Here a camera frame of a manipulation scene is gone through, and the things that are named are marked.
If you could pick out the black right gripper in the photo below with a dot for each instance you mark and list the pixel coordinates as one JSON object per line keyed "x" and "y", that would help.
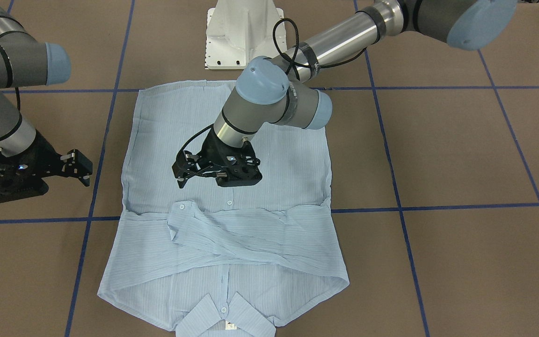
{"x": 44, "y": 150}

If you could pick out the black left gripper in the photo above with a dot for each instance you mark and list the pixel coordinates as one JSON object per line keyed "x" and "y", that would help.
{"x": 213, "y": 147}

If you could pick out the light blue button shirt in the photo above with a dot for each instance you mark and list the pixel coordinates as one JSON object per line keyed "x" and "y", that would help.
{"x": 207, "y": 261}

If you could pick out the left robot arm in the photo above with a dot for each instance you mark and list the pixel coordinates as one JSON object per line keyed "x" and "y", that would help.
{"x": 273, "y": 90}

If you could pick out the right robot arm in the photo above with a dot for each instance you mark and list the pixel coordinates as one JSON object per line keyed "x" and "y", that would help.
{"x": 24, "y": 61}

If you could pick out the white camera mast base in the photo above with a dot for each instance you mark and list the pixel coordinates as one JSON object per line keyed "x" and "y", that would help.
{"x": 240, "y": 30}

